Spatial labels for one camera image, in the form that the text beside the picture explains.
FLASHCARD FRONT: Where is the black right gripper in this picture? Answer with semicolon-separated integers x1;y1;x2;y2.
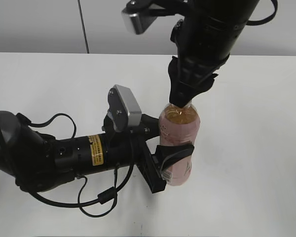
168;14;249;108

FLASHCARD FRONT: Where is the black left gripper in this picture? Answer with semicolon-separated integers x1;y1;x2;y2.
51;114;194;193

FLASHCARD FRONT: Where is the pink label tea bottle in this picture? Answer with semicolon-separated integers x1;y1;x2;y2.
159;102;200;186

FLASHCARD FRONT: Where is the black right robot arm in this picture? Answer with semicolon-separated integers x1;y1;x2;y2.
168;0;258;108

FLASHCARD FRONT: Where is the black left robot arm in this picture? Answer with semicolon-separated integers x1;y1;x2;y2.
0;111;194;193

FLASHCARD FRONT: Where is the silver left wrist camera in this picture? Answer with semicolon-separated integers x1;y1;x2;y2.
108;84;142;132

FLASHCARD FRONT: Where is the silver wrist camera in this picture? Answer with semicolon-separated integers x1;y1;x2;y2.
121;0;185;35
108;84;142;132

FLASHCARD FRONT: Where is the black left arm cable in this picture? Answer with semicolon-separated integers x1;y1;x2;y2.
16;113;135;218

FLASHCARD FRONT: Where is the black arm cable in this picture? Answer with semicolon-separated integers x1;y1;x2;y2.
16;113;135;218
246;0;279;27

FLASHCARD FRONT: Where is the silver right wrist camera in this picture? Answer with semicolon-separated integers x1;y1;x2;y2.
121;0;185;35

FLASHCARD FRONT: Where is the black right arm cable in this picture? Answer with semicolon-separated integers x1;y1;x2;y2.
246;0;279;27

